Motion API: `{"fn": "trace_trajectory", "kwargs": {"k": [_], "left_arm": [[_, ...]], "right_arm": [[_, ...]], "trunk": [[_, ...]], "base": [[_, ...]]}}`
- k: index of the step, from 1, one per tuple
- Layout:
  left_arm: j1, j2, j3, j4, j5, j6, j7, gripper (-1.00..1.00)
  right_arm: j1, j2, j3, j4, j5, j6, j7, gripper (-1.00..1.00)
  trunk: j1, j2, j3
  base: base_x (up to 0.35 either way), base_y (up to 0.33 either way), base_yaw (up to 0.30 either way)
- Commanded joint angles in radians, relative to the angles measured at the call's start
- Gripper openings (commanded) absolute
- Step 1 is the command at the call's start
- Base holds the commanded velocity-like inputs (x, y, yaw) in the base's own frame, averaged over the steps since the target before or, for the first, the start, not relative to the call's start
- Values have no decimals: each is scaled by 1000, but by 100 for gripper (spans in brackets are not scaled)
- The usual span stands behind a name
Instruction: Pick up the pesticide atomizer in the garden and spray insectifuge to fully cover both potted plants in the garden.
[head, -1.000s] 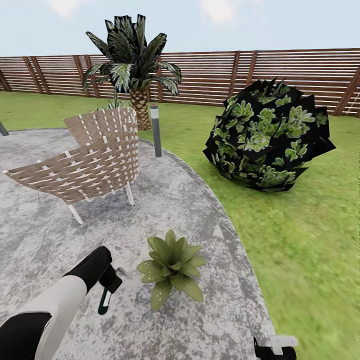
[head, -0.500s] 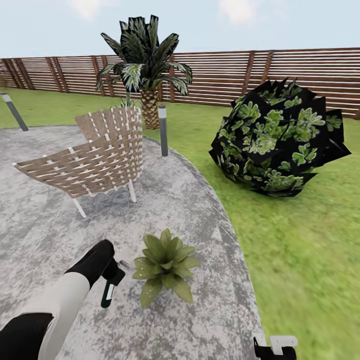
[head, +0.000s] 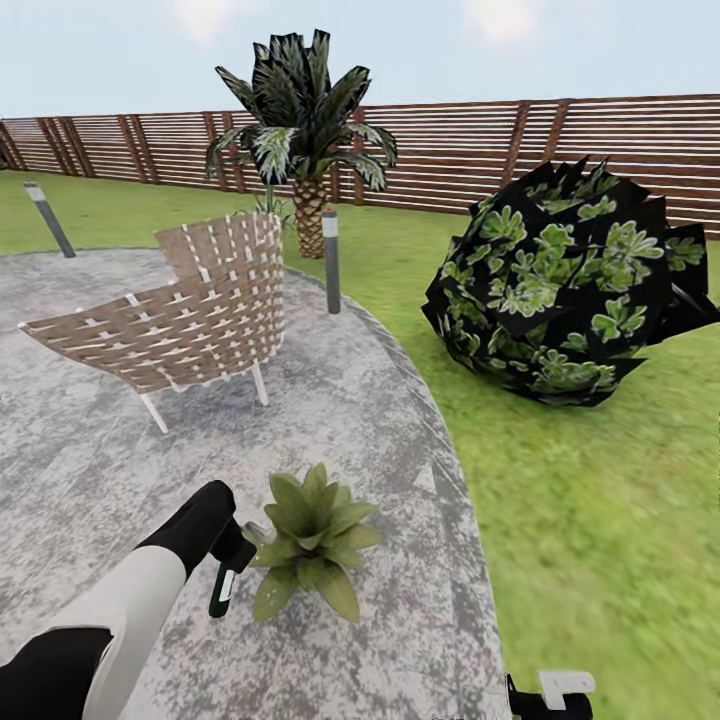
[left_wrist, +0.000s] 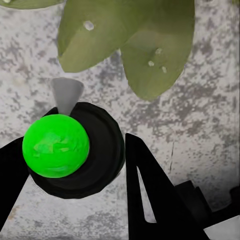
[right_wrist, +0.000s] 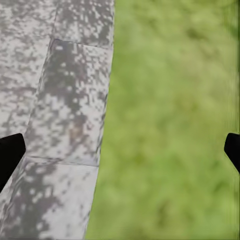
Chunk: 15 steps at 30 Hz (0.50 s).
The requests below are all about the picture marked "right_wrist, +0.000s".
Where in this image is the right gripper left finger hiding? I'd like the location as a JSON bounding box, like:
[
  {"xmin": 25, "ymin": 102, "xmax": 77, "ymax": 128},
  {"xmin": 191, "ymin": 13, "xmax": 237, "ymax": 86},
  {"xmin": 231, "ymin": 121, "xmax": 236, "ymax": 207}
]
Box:
[{"xmin": 0, "ymin": 133, "xmax": 26, "ymax": 193}]

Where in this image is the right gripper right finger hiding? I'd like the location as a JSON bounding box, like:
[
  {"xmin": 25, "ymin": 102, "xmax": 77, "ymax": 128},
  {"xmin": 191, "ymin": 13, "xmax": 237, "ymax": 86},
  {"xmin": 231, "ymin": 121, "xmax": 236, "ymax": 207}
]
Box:
[{"xmin": 224, "ymin": 133, "xmax": 240, "ymax": 173}]

